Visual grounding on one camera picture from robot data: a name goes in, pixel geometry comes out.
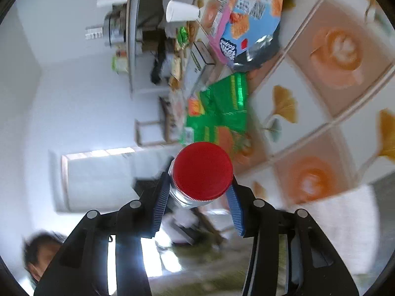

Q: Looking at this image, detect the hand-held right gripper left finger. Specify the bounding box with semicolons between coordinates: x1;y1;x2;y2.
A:
33;171;170;296

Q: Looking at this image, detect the small white carton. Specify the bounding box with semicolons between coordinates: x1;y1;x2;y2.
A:
191;41;217;68

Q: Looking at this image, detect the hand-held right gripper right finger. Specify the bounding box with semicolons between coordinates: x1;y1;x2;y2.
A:
227;176;360;296

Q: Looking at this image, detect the light green packet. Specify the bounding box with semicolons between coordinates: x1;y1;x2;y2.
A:
111;51;129;74

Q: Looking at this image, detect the green orange snack packet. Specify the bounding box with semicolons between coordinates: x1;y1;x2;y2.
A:
182;72;252;158

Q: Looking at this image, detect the blue pink snack bag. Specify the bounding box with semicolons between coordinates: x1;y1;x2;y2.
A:
207;0;304;71

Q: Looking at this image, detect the tan snack packet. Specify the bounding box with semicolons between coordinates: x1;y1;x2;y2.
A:
169;56;183;88

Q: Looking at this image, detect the metal pot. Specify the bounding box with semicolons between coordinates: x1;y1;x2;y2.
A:
85;8;127;49

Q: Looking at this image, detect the window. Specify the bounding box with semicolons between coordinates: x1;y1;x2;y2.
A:
61;147;139;213

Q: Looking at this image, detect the black cloth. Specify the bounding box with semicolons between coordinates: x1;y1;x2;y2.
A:
151;41;169;84

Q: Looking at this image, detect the clear bottle with red cap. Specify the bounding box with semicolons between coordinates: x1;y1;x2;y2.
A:
168;142;234;212

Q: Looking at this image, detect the white frame side table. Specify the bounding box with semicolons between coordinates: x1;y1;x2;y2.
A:
125;0;198;95

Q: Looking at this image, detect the person's head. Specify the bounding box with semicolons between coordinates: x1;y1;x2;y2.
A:
23;231;68;286

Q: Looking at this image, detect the white paper cup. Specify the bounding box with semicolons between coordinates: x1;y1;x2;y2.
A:
166;0;201;23

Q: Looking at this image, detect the printed tablecloth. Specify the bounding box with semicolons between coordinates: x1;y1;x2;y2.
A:
173;0;395;281

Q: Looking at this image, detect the small green wrapper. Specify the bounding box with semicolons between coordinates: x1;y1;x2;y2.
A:
177;26;190;45

